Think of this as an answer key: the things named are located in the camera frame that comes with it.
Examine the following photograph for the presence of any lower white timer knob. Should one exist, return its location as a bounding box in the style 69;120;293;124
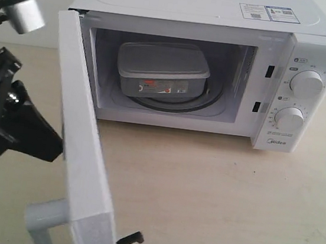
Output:
274;107;304;132

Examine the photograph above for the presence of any white microwave door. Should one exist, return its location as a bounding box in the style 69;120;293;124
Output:
21;6;172;244

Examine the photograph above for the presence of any upper white control knob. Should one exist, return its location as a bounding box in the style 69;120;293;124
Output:
289;70;324;99

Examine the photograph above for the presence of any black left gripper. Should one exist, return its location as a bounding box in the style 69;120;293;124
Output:
0;47;63;162

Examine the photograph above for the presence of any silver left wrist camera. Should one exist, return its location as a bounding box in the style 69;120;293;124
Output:
0;0;45;34

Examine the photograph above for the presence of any glass microwave turntable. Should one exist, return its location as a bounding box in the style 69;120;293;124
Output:
117;76;225;113

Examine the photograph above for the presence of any white microwave oven body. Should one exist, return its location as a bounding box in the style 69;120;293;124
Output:
68;0;326;152

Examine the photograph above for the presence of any blue white label sticker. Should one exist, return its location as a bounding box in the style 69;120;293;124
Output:
239;3;300;24

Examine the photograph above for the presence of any white plastic lidded container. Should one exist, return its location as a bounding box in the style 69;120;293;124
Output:
117;42;211;98

